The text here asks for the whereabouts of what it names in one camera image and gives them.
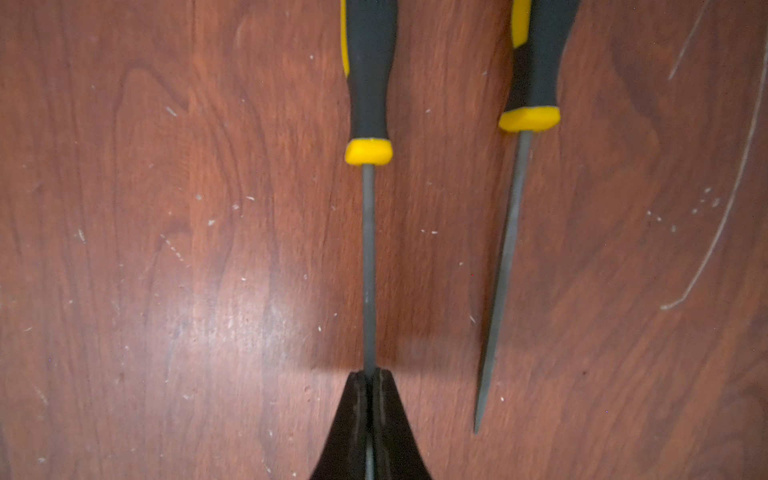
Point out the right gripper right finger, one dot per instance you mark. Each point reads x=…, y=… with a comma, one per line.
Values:
x=395, y=453

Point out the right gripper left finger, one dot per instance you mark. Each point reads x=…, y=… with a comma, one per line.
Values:
x=344, y=453

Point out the black yellow file tool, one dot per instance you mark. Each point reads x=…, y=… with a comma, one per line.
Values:
x=368, y=39
x=539, y=34

